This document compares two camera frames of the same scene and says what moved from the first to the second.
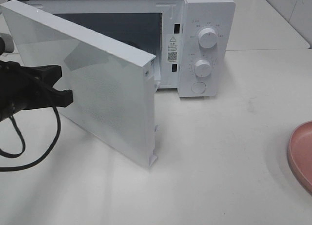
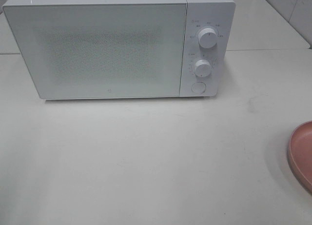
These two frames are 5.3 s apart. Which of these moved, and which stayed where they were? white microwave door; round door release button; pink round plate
Moved: white microwave door
Stayed: round door release button; pink round plate
